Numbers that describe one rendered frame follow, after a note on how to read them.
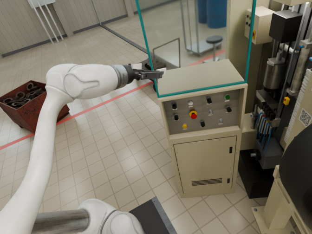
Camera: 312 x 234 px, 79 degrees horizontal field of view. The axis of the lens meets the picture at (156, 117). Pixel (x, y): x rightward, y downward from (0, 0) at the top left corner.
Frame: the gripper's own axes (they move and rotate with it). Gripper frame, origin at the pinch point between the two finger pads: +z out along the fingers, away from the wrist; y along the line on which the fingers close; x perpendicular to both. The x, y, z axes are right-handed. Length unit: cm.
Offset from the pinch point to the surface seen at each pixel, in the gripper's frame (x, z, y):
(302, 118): -19, 40, 65
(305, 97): -8, 38, 63
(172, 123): -45, 40, -6
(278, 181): -59, 40, 66
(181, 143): -62, 44, 1
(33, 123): -136, 52, -265
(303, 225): -64, 19, 79
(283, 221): -116, 74, 84
